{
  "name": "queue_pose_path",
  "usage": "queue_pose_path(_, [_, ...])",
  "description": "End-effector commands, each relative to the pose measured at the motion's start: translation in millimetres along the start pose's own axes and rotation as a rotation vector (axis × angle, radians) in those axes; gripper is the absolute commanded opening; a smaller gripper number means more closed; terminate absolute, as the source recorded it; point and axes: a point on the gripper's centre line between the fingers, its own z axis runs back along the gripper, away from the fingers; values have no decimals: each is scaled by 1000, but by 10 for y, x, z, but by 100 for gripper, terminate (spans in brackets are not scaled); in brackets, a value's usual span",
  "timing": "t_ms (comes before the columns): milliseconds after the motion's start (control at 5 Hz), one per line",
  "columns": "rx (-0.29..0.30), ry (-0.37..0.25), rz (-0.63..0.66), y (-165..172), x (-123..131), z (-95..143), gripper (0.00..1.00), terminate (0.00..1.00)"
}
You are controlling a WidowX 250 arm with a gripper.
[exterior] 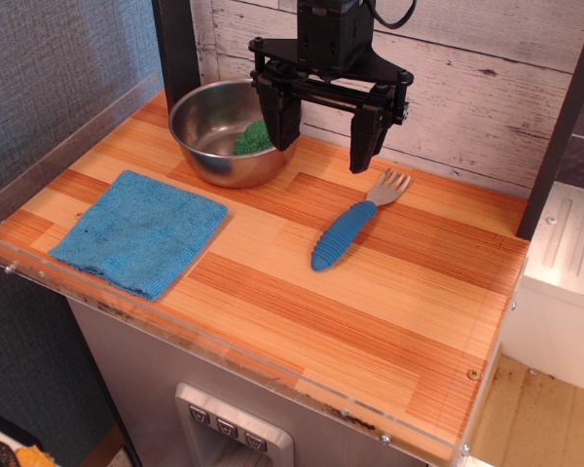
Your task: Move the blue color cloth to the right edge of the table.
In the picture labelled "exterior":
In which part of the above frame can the stainless steel bowl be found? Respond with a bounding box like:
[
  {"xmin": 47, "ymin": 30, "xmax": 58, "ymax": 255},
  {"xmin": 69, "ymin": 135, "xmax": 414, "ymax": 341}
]
[{"xmin": 169, "ymin": 79, "xmax": 298, "ymax": 188}]

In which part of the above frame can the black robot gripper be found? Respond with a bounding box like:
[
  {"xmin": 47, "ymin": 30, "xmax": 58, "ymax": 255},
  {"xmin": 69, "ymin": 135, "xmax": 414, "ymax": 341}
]
[{"xmin": 249, "ymin": 1, "xmax": 414, "ymax": 173}]

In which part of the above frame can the white toy sink unit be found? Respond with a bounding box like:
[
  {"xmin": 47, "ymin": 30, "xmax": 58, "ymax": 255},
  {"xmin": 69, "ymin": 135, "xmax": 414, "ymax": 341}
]
[{"xmin": 500, "ymin": 183, "xmax": 584, "ymax": 389}]

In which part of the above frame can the dark vertical post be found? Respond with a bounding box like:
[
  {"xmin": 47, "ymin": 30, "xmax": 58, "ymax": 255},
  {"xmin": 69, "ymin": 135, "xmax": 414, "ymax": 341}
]
[
  {"xmin": 152, "ymin": 0, "xmax": 201, "ymax": 111},
  {"xmin": 517, "ymin": 45, "xmax": 584, "ymax": 240}
]

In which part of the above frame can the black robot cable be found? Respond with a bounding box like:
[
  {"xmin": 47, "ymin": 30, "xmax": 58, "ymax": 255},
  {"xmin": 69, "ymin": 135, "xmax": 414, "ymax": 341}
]
[{"xmin": 364, "ymin": 0, "xmax": 418, "ymax": 30}]

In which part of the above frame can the dark vertical post left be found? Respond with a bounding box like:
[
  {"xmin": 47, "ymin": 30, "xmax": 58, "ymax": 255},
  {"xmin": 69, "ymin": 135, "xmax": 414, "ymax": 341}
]
[{"xmin": 152, "ymin": 0, "xmax": 201, "ymax": 111}]

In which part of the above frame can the grey toy fridge cabinet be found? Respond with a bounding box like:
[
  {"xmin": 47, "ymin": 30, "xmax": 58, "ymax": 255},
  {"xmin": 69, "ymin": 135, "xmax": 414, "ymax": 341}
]
[{"xmin": 65, "ymin": 296, "xmax": 449, "ymax": 467}]

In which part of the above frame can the dark vertical post right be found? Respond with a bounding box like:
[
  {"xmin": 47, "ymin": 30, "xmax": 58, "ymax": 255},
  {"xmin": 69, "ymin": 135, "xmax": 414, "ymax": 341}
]
[{"xmin": 517, "ymin": 45, "xmax": 584, "ymax": 240}]

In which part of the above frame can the silver dispenser button panel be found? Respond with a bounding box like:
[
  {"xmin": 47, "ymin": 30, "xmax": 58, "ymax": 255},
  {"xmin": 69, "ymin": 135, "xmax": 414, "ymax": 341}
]
[{"xmin": 175, "ymin": 382, "xmax": 295, "ymax": 466}]

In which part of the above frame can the blue handled metal fork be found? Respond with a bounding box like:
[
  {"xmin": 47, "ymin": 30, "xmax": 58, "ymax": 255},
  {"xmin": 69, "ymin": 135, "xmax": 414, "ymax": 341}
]
[{"xmin": 310, "ymin": 168, "xmax": 411, "ymax": 271}]

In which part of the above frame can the blue towel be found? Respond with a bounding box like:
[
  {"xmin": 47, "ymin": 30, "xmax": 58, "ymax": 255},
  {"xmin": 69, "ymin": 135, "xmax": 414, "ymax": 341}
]
[{"xmin": 49, "ymin": 170, "xmax": 228, "ymax": 301}]

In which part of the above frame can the green textured toy vegetable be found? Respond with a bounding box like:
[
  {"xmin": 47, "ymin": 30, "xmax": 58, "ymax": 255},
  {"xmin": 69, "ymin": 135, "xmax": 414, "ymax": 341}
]
[{"xmin": 233, "ymin": 120, "xmax": 273, "ymax": 156}]

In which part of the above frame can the yellow black object corner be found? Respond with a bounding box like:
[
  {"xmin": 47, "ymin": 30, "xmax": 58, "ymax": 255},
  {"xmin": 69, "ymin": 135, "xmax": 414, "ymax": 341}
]
[{"xmin": 0, "ymin": 441, "xmax": 56, "ymax": 467}]

